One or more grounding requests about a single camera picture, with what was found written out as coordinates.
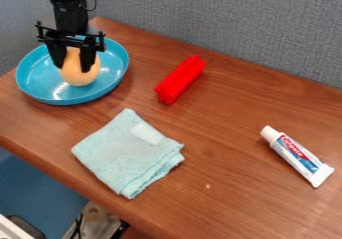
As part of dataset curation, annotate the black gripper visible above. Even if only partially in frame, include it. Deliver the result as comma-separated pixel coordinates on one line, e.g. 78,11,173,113
35,21,106,73

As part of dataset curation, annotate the yellow orange ball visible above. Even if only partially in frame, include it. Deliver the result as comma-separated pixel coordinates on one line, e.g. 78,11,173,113
59,47,102,87

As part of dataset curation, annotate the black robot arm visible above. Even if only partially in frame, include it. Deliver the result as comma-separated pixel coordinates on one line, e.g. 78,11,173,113
35,0,106,73

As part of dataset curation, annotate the blue plate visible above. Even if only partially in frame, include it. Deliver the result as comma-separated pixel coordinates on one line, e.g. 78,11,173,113
16,38,130,105

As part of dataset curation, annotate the red plastic block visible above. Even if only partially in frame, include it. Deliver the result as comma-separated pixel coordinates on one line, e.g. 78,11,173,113
155,55,206,105

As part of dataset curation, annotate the light blue folded cloth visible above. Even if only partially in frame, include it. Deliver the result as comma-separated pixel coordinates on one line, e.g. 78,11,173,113
71,109,185,199

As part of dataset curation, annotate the white toothpaste tube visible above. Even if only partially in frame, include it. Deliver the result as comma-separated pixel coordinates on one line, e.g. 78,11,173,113
261,126,334,188

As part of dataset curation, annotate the black cable under table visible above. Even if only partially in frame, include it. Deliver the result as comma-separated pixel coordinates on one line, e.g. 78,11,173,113
68,212,86,239

